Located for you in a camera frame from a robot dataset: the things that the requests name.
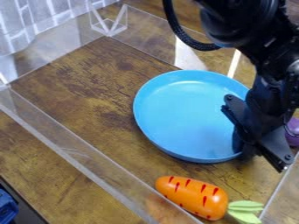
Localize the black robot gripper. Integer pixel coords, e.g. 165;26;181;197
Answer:
219;84;299;173

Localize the orange toy carrot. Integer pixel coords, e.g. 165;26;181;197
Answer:
155;176;264;224

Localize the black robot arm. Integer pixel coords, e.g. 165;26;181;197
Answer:
197;0;299;172

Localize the purple toy eggplant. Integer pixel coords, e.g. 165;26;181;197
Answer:
286;117;299;147

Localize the blue round plate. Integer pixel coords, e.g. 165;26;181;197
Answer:
134;70;249;164

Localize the blue object at corner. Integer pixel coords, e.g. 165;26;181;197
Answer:
0;189;19;224

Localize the black cable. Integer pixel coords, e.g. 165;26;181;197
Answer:
162;0;223;52

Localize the clear acrylic enclosure wall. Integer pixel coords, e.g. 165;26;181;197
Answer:
0;0;299;224

